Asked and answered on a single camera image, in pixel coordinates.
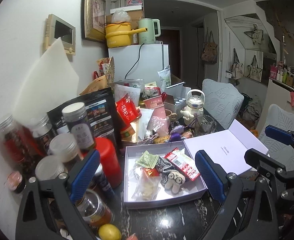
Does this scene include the green electric kettle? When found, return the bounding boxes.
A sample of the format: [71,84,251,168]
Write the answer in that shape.
[138,18,161,44]

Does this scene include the yellow pot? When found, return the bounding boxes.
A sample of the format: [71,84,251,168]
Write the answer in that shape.
[105,22,148,48]

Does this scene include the white mini fridge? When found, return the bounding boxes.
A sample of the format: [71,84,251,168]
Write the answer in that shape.
[108,43,169,84]

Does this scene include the gold framed picture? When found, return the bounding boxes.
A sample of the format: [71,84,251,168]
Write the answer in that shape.
[81,0,106,42]

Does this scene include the dark label plastic jar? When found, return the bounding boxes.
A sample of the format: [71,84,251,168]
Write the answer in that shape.
[62,102,96,152]

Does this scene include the orange filled plastic jar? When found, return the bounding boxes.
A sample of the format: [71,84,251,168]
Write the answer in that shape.
[75,189,114,228]

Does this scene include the wooden framed wall monitor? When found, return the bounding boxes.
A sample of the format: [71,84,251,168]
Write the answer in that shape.
[43,14,76,55]

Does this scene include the white robot figurine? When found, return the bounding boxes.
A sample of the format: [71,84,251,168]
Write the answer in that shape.
[180,89,205,126]

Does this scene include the pink cup stack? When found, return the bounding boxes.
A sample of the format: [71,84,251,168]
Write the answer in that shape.
[143,95,169,137]

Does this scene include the red white packet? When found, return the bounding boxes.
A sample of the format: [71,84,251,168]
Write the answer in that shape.
[165,148,200,181]

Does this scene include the clear zip bag white contents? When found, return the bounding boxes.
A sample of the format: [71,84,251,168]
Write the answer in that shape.
[132,170,161,202]

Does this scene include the checkered plush doll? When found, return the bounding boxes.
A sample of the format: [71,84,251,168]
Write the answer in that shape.
[155,157,186,194]

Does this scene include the white open gift box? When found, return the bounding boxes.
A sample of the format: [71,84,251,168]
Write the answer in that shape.
[123,120,268,209]

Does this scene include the light blue chair far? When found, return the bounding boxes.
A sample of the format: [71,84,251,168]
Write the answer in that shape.
[202,79,244,129]

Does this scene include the blue tablet tube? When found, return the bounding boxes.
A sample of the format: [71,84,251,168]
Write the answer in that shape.
[94,164,116,199]

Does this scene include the red bag of dates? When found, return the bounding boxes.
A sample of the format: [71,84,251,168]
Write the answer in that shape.
[116,94,142,125]

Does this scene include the brown filled spice jar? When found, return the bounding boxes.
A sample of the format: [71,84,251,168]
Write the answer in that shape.
[49,133,83,171]

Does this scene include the light green tea packet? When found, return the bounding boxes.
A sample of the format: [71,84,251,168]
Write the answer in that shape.
[136,151,159,169]

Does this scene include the brown hanging tote bag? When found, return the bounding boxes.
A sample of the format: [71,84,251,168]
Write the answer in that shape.
[201,29,218,64]

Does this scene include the white foam board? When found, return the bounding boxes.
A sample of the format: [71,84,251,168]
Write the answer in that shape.
[13,38,79,126]

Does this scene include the red cylindrical canister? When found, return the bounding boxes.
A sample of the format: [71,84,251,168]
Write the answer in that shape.
[95,137,123,189]

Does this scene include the red gold snack packet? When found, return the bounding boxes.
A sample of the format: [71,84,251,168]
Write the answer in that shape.
[143,168,159,177]

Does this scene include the black coffee pouch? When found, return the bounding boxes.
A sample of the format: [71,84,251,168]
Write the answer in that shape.
[47,87,122,148]

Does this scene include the yellow lemon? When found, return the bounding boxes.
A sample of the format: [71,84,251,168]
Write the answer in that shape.
[98,224,122,240]

